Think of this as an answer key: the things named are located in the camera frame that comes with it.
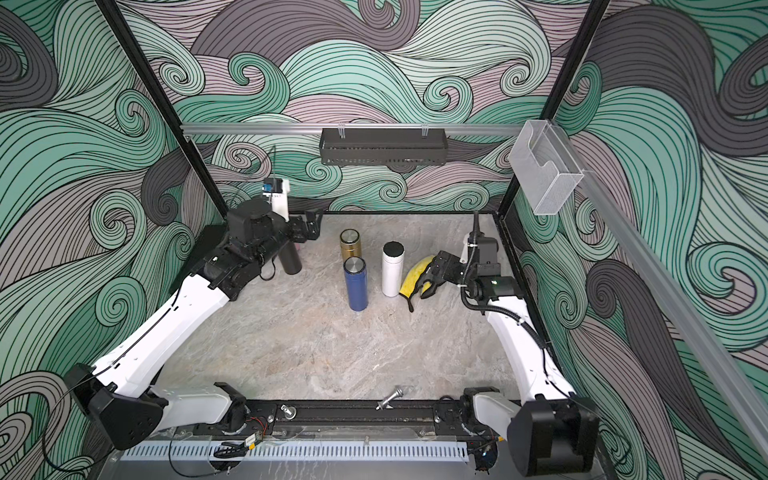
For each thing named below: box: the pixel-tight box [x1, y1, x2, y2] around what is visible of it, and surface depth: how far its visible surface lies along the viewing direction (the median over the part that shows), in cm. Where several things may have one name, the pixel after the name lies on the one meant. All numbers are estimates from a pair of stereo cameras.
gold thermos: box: [340, 228, 362, 261], surface depth 87 cm
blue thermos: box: [343, 256, 368, 312], surface depth 81 cm
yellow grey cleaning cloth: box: [399, 255, 435, 312], surface depth 97 cm
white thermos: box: [382, 240, 405, 297], surface depth 85 cm
